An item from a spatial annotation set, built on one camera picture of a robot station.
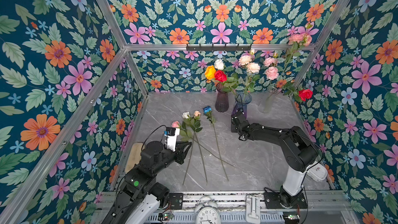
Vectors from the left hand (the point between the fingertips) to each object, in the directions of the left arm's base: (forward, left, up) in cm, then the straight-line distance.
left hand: (192, 141), depth 65 cm
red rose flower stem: (+17, -51, +8) cm, 54 cm away
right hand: (+23, -26, -23) cm, 41 cm away
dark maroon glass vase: (+36, -18, -17) cm, 44 cm away
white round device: (-10, -64, -24) cm, 69 cm away
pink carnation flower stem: (+38, -45, +5) cm, 59 cm away
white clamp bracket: (-24, -26, -25) cm, 43 cm away
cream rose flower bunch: (+36, -33, +8) cm, 50 cm away
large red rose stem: (+25, -19, +10) cm, 33 cm away
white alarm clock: (-24, -5, -23) cm, 33 cm away
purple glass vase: (+31, -29, -10) cm, 43 cm away
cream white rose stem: (+31, +7, -23) cm, 39 cm away
